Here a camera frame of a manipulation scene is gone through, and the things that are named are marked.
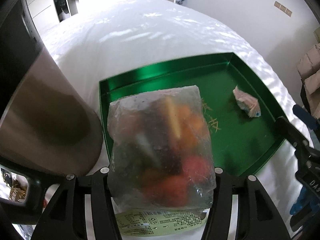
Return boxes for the brown oat snack bag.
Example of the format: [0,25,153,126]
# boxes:
[1,167,28,203]

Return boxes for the pink striped snack packet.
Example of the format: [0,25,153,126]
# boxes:
[233,86,261,118]

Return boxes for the clear bag colourful snacks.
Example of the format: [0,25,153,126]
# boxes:
[107,85,216,237]

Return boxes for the blue white gloved right hand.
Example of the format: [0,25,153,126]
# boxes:
[290,186,319,215]

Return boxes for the green tray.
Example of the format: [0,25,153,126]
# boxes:
[99,53,284,176]

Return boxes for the black and bronze kettle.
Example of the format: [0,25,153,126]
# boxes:
[1,0,103,224]

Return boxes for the beige puffer jacket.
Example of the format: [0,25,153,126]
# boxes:
[297,43,319,119]

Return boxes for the white bed duvet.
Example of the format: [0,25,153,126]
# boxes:
[40,0,312,225]

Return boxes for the gold wall switch plate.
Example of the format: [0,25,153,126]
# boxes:
[274,1,292,17]

